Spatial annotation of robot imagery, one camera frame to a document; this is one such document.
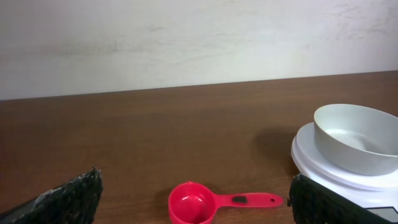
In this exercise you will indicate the white round bowl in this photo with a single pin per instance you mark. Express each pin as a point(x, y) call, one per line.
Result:
point(357, 138)

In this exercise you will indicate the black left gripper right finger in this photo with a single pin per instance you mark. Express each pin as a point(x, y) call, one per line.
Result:
point(313, 203)

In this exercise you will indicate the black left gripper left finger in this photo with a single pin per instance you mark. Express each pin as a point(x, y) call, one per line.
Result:
point(73, 202)

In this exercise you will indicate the red plastic measuring scoop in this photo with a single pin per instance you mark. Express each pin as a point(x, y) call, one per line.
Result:
point(194, 203)

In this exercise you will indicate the white digital kitchen scale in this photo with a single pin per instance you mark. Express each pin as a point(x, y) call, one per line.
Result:
point(377, 194)

